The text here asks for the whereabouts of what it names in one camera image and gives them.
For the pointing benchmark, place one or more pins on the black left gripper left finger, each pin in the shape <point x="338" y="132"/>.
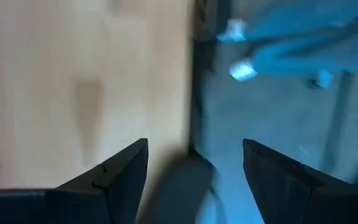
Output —
<point x="89" y="202"/>

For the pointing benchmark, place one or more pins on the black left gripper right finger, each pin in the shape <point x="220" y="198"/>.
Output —
<point x="297" y="199"/>

